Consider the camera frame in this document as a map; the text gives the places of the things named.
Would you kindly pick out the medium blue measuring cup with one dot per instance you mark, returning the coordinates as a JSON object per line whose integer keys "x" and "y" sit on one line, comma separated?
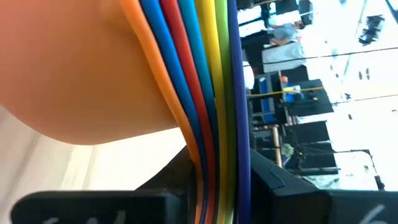
{"x": 153, "y": 9}

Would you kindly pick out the person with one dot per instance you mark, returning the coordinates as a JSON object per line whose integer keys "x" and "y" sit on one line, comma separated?
{"x": 284, "y": 32}

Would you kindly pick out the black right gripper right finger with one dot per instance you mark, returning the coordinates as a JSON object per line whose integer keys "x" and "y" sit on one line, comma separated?
{"x": 311, "y": 208}

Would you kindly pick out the red measuring cup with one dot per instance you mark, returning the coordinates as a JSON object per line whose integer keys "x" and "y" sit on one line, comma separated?
{"x": 172, "y": 9}

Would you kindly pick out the orange measuring cup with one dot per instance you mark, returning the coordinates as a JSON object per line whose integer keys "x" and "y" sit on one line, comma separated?
{"x": 77, "y": 62}

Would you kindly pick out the light blue measuring cup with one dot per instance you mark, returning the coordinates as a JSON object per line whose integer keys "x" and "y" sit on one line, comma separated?
{"x": 188, "y": 9}

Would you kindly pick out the green measuring cup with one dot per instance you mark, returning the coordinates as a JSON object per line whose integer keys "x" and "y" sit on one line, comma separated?
{"x": 222, "y": 9}

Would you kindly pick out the yellow measuring cup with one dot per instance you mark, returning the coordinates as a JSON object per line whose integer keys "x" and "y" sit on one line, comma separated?
{"x": 205, "y": 9}

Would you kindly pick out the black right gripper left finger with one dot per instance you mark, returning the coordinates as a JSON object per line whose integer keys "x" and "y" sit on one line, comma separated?
{"x": 93, "y": 208}

